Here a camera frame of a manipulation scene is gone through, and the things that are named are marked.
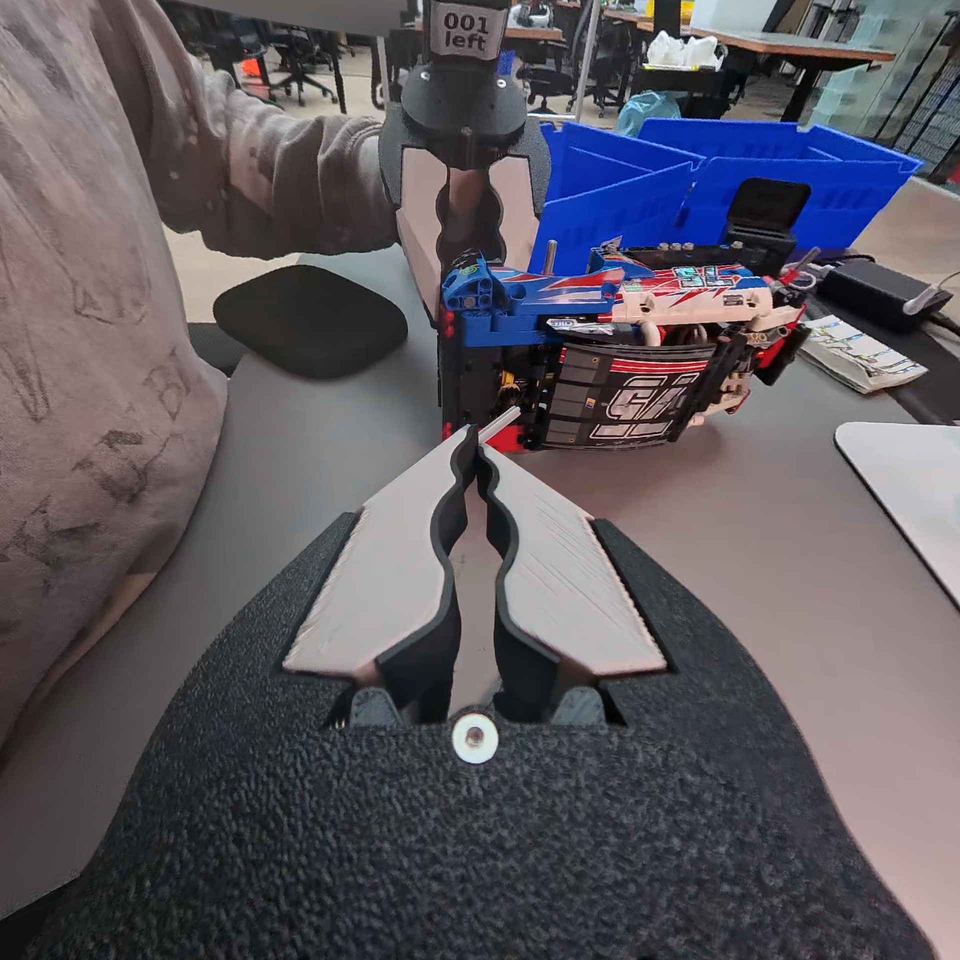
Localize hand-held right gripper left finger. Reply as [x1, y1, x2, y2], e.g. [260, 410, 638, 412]
[281, 423, 481, 682]

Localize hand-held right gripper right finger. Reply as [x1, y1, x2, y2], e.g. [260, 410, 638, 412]
[477, 444, 670, 682]

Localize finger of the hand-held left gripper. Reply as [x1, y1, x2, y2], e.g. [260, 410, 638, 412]
[394, 144, 453, 325]
[483, 156, 543, 270]

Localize thin white rod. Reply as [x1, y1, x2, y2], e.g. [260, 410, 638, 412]
[472, 405, 523, 444]

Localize blue building brick toy car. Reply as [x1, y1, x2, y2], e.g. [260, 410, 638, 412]
[437, 234, 813, 453]

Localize grey desk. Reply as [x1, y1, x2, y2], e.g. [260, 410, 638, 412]
[0, 176, 960, 960]

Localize wooden top desk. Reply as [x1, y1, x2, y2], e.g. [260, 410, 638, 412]
[636, 24, 899, 125]

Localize metal pole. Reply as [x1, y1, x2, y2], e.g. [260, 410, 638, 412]
[572, 0, 603, 123]

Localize black armrest pad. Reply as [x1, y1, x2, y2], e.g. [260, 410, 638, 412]
[212, 264, 411, 381]

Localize teal plastic bag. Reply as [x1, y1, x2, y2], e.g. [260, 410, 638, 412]
[613, 90, 682, 138]

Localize black office chair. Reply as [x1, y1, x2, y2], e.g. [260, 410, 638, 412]
[225, 13, 340, 108]

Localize white plastic bags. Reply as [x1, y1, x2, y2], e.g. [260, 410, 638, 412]
[643, 28, 727, 70]

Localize white flat pad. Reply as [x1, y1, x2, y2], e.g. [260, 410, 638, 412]
[834, 421, 960, 607]

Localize person's grey sweatshirt torso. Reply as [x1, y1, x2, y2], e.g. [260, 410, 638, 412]
[0, 0, 232, 755]

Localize folded printed leaflet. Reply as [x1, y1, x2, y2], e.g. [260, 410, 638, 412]
[797, 315, 929, 396]

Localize black power adapter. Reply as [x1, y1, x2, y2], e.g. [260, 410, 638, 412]
[816, 258, 955, 336]

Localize black action camera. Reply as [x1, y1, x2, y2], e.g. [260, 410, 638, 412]
[722, 177, 813, 276]

